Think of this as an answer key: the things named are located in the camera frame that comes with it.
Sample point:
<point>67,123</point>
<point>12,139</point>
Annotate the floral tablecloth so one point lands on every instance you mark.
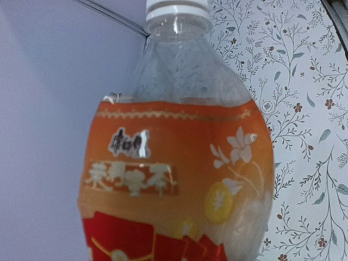
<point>291,59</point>

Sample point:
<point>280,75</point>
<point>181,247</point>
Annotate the right metal frame post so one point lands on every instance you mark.
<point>114,16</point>

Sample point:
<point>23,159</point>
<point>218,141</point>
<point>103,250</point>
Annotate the orange bottle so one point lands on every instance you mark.
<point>183,167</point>

